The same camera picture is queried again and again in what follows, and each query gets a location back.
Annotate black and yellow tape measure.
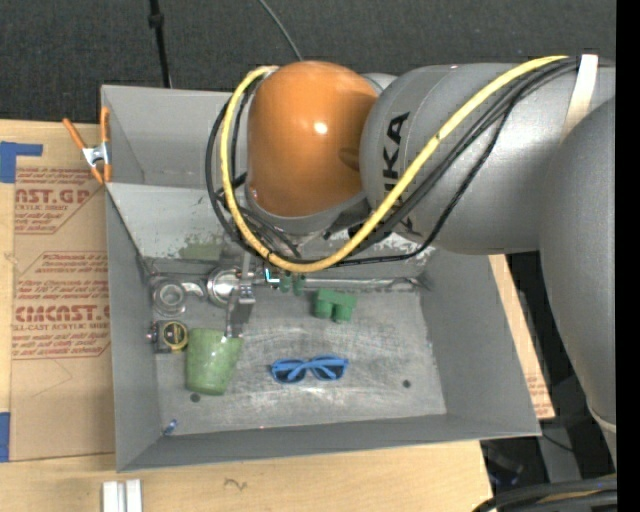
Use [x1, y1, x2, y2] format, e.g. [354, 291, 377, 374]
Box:
[146, 319, 191, 354]

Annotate blue sunglasses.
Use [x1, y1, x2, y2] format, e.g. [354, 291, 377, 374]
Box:
[269, 354, 350, 384]

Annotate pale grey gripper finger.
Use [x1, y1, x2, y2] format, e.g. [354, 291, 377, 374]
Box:
[233, 282, 257, 334]
[224, 294, 237, 346]

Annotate brown cardboard board, red print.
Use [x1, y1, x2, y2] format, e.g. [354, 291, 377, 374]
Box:
[0, 118, 557, 464]

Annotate grey metal bin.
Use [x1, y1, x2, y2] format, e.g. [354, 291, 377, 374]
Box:
[99, 83, 544, 474]

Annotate shiny silver metal cup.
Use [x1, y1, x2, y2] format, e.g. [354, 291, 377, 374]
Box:
[180, 266, 241, 308]

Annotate green toy block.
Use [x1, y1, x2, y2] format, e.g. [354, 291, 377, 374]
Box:
[311, 288, 358, 324]

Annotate clear glass cup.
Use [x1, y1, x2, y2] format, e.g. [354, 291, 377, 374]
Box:
[151, 280, 188, 318]

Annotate green plastic cup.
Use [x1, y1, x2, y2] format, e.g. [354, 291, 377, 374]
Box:
[184, 327, 246, 397]

